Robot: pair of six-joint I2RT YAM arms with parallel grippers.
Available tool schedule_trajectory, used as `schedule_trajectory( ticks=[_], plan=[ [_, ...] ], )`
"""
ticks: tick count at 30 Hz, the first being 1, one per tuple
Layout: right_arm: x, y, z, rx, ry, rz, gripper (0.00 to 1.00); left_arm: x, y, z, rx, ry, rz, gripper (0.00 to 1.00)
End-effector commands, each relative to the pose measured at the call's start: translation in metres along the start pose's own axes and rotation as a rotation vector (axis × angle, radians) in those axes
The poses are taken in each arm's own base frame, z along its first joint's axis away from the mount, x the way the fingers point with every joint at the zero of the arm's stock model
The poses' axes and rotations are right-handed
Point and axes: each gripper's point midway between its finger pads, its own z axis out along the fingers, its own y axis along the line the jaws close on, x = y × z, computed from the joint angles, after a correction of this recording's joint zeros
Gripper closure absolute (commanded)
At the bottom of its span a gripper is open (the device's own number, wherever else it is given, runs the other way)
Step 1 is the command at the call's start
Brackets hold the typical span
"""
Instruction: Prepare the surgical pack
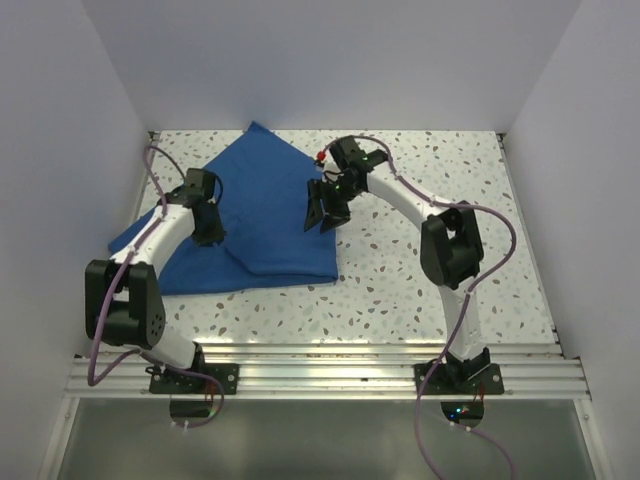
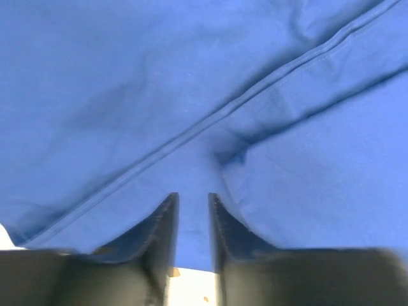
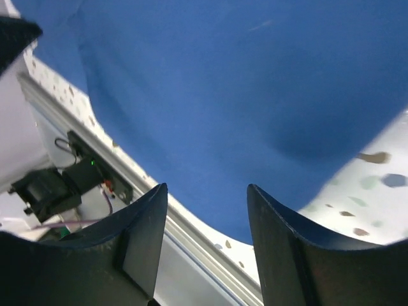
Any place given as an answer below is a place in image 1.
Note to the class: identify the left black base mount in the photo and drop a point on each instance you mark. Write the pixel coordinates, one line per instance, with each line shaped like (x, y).
(196, 380)

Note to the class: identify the blue surgical drape cloth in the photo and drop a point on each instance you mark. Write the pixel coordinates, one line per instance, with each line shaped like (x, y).
(263, 209)

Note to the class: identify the aluminium frame rail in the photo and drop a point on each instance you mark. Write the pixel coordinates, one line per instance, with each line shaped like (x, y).
(385, 372)

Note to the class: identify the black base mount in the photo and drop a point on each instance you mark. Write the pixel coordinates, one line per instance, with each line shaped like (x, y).
(475, 376)
(196, 380)

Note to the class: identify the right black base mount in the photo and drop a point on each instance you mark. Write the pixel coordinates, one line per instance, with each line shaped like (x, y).
(475, 376)

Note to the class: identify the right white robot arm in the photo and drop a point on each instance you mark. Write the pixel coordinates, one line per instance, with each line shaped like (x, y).
(450, 249)

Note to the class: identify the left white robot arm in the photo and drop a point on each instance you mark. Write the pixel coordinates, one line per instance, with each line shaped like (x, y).
(124, 310)

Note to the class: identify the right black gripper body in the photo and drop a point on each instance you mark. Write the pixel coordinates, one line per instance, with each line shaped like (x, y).
(342, 189)

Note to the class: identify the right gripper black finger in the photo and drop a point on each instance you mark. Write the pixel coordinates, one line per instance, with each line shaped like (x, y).
(315, 213)
(333, 220)

